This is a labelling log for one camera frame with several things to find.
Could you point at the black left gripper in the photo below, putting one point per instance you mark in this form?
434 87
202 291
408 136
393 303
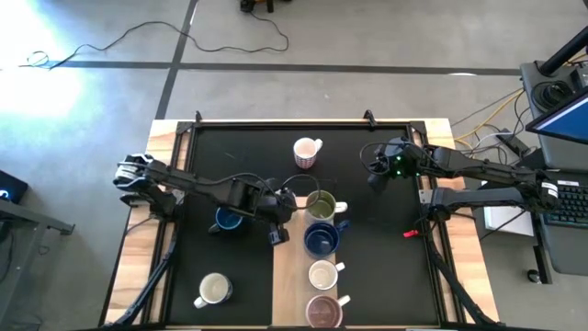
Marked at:
278 207

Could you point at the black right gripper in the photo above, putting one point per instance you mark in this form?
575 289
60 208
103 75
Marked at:
388 163

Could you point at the white mug green inside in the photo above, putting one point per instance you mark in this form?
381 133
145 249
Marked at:
321 208

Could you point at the dark blue mug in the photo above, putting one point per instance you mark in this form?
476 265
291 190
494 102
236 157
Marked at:
227 220

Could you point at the blue floral mug navy inside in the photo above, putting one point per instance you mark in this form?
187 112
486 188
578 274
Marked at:
321 240

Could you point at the red and white patterned mug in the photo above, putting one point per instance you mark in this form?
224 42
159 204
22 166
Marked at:
306 151

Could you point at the blue and white glazed mug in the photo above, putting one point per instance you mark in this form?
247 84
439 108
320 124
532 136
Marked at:
324 274

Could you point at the cream white mug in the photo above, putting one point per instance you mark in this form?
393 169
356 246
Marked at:
213 288

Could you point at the grey mug pink inside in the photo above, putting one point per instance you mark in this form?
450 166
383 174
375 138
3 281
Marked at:
324 311

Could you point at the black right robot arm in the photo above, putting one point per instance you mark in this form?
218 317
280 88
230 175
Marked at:
478 167

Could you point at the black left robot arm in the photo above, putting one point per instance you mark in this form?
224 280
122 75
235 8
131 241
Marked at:
193 184

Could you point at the black clamp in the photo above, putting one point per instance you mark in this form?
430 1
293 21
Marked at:
369 117
198 117

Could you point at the light wooden shelf board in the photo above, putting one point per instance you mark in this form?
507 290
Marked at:
289 285

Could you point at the black table mat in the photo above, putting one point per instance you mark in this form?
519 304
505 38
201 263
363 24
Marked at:
390 276

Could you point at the white printed paper sheet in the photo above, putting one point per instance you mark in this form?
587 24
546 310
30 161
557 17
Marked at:
500 220

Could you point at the black power strip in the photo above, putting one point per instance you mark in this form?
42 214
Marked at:
512 143

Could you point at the grey equipment cart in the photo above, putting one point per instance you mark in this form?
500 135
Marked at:
556 156

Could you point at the black caster wheel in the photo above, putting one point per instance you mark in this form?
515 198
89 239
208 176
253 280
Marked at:
534 276

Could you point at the monitor with blue screen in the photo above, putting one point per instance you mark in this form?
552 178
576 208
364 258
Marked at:
565 122

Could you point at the black keyboard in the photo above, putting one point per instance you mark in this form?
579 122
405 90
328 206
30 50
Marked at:
574 207

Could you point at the black floor stand base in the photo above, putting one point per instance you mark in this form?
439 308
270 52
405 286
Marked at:
257 4

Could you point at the laptop computer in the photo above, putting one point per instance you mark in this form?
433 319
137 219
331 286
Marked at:
569 248

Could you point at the black pole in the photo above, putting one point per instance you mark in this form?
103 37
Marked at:
565 50

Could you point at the black device with blue light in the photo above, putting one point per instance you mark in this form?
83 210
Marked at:
11 186

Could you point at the grey metal desk frame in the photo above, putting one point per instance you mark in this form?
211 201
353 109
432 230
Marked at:
32 216

